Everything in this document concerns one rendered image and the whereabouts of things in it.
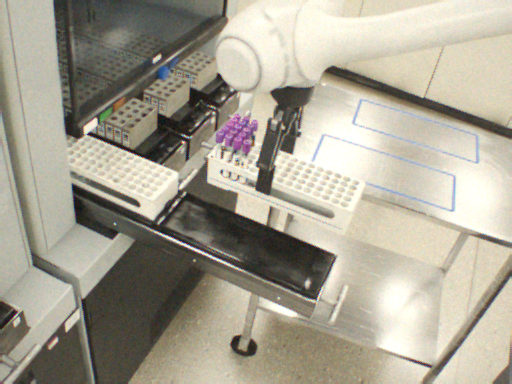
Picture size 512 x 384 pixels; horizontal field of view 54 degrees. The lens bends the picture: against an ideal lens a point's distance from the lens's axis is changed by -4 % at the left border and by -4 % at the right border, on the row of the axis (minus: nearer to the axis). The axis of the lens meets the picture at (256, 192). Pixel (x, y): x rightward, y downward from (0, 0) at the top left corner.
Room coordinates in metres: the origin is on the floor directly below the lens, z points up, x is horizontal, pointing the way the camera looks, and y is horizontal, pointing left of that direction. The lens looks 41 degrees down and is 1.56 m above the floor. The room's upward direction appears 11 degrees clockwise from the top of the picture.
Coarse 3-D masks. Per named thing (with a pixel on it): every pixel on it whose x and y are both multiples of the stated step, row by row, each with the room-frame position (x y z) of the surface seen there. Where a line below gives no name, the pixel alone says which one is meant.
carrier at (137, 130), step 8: (144, 112) 0.97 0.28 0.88; (152, 112) 0.98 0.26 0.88; (136, 120) 0.95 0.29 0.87; (144, 120) 0.95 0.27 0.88; (152, 120) 0.98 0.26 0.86; (128, 128) 0.90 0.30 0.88; (136, 128) 0.92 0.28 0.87; (144, 128) 0.95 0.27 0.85; (152, 128) 0.98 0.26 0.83; (128, 136) 0.89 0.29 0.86; (136, 136) 0.92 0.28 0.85; (144, 136) 0.95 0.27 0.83; (128, 144) 0.90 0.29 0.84; (136, 144) 0.92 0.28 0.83
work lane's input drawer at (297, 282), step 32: (128, 224) 0.71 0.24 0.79; (160, 224) 0.70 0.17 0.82; (192, 224) 0.73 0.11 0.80; (224, 224) 0.75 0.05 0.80; (256, 224) 0.75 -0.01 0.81; (192, 256) 0.66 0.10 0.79; (224, 256) 0.66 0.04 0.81; (256, 256) 0.68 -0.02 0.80; (288, 256) 0.69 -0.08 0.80; (320, 256) 0.70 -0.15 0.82; (256, 288) 0.62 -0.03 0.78; (288, 288) 0.62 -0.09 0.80; (320, 288) 0.63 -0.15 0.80
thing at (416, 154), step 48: (336, 96) 1.31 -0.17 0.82; (336, 144) 1.08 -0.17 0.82; (384, 144) 1.12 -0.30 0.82; (432, 144) 1.16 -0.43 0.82; (480, 144) 1.21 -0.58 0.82; (384, 192) 0.92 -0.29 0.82; (432, 192) 0.96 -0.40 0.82; (480, 192) 1.00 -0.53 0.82; (336, 240) 1.29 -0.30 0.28; (336, 288) 1.08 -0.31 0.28; (384, 288) 1.11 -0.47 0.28; (432, 288) 1.15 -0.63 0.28; (240, 336) 0.97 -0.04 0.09; (336, 336) 0.91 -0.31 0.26; (384, 336) 0.93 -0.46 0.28; (432, 336) 0.96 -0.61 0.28
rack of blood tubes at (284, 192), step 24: (216, 168) 0.79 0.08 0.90; (240, 168) 0.78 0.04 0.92; (288, 168) 0.81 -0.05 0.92; (312, 168) 0.83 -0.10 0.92; (240, 192) 0.78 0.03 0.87; (288, 192) 0.75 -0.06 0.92; (312, 192) 0.75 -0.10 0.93; (336, 192) 0.76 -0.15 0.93; (360, 192) 0.77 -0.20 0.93; (312, 216) 0.73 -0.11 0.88; (336, 216) 0.72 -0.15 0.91
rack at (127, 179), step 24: (72, 144) 0.84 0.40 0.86; (96, 144) 0.85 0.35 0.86; (72, 168) 0.77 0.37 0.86; (96, 168) 0.77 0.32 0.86; (120, 168) 0.80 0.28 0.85; (144, 168) 0.80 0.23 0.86; (168, 168) 0.81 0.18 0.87; (96, 192) 0.75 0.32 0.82; (120, 192) 0.78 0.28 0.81; (144, 192) 0.73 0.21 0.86; (168, 192) 0.76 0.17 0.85
